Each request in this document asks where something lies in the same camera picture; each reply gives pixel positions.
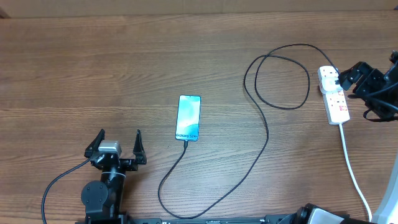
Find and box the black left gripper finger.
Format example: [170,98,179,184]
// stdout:
[84,129,105,158]
[133,129,147,165]

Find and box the blue Galaxy smartphone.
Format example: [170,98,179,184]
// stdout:
[175,95,201,141]

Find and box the black USB charging cable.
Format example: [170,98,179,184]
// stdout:
[157,43,341,220]

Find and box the white power strip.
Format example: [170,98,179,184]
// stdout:
[317,66,350,125]

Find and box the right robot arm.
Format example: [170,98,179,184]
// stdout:
[318,50,397,223]

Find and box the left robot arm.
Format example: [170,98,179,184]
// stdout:
[81,129,147,223]

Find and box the white charger plug adapter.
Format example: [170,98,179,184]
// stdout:
[320,76,343,94]

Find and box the white power strip cord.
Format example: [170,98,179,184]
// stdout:
[338,123,374,223]

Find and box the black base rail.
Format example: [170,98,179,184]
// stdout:
[74,214,299,224]

